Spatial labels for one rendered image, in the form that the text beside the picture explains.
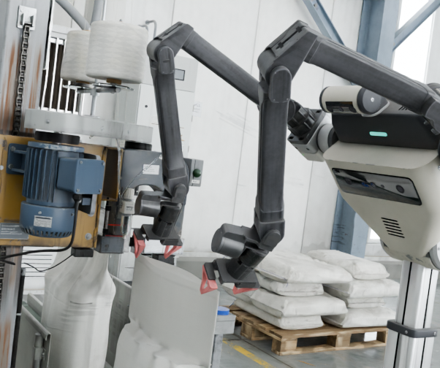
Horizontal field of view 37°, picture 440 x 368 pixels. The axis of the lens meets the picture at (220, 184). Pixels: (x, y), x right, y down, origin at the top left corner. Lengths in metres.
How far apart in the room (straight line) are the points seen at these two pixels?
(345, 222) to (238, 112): 1.96
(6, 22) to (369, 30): 6.46
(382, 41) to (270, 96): 6.57
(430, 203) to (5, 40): 1.24
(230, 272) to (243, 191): 5.58
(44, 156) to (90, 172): 0.13
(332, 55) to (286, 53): 0.10
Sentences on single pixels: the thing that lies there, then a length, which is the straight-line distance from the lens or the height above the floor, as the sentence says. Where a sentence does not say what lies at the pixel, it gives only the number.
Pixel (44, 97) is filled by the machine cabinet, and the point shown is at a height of 1.59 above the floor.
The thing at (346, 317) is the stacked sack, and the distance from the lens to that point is 5.11.
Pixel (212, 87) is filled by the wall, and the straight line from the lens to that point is 6.85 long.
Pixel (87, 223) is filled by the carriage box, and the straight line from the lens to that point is 2.03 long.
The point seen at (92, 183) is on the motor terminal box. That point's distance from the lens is 1.75.
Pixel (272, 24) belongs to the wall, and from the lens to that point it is 7.31.
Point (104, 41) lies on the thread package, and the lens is 1.84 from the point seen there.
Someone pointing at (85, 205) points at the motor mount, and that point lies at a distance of 1.85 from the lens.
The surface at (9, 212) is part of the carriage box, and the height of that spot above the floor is 1.12.
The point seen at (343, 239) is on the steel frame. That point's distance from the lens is 7.97.
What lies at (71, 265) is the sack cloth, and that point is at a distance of 2.50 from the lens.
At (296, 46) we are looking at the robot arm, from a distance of 1.27.
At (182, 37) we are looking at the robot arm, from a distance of 1.75.
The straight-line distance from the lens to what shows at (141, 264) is 2.03.
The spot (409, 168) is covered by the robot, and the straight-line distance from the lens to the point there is 1.63.
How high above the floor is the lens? 1.37
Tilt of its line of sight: 3 degrees down
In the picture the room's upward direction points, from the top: 7 degrees clockwise
